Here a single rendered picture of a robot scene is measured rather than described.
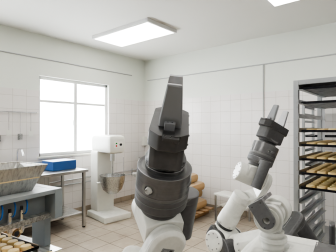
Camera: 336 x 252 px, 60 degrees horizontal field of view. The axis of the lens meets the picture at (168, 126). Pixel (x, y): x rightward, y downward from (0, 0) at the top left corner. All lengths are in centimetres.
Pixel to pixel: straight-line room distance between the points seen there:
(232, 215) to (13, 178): 108
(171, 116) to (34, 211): 147
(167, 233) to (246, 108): 471
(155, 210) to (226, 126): 485
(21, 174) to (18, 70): 345
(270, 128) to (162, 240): 65
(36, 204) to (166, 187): 141
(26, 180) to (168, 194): 132
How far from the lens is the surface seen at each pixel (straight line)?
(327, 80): 200
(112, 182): 482
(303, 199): 217
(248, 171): 102
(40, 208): 182
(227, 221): 110
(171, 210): 47
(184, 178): 44
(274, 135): 105
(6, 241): 187
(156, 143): 39
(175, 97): 39
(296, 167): 204
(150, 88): 642
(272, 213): 70
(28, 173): 168
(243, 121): 514
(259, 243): 80
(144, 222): 49
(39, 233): 194
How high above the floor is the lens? 152
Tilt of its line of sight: level
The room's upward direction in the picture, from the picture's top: straight up
